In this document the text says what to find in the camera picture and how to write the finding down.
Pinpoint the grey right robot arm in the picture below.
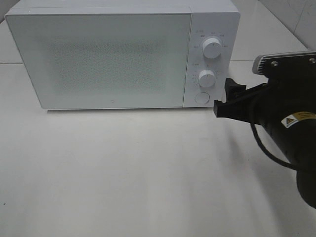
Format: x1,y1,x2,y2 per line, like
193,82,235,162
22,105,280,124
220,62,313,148
214,78,316,208

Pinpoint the white round door button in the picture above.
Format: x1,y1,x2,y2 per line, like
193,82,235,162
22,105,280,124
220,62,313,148
195,92,210,105

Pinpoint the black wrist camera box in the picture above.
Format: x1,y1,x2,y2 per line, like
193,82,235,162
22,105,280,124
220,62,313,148
252,51,316,78

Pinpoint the white timer knob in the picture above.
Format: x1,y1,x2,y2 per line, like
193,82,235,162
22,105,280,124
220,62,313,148
198,70,216,88

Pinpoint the white microwave oven body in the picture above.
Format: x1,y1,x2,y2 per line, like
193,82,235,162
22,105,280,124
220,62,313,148
5,0,240,109

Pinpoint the white microwave door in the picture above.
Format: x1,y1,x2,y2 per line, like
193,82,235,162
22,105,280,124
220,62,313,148
7,14,191,110

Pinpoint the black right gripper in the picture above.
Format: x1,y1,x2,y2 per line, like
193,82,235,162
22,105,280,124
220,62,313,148
213,78,286,131

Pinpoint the white upper power knob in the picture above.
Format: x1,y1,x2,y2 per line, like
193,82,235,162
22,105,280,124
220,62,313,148
202,37,222,59

